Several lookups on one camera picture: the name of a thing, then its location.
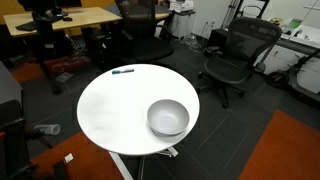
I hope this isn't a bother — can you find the wooden desk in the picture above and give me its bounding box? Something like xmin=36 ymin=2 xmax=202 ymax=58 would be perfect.
xmin=3 ymin=6 xmax=123 ymax=38

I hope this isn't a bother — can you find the black mesh office chair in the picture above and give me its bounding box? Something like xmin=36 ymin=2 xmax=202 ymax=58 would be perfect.
xmin=198 ymin=17 xmax=282 ymax=108

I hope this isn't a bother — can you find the teal and white marker pen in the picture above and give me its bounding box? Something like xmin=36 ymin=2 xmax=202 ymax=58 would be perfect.
xmin=112 ymin=69 xmax=134 ymax=75

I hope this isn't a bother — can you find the electric scooter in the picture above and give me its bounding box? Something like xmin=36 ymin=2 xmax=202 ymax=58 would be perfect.
xmin=266 ymin=49 xmax=320 ymax=101

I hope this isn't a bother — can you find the black keyboard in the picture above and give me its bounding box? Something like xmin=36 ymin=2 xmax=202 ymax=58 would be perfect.
xmin=16 ymin=21 xmax=38 ymax=32

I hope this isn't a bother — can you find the grey bowl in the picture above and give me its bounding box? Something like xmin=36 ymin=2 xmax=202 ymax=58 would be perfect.
xmin=147 ymin=99 xmax=190 ymax=136

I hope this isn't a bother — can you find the clear plastic cup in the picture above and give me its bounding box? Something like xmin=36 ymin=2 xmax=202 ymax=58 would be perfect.
xmin=34 ymin=124 xmax=61 ymax=135

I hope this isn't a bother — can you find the round white table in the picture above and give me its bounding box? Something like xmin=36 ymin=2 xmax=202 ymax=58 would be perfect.
xmin=77 ymin=64 xmax=200 ymax=180

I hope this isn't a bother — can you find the black padded office chair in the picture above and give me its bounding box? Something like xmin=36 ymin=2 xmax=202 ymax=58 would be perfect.
xmin=115 ymin=0 xmax=174 ymax=63

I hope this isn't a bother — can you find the black computer mouse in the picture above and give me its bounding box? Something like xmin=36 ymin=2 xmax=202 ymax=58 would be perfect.
xmin=63 ymin=17 xmax=73 ymax=22

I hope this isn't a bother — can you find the white cabinet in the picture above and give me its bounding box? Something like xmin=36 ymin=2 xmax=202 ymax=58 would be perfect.
xmin=169 ymin=10 xmax=196 ymax=39

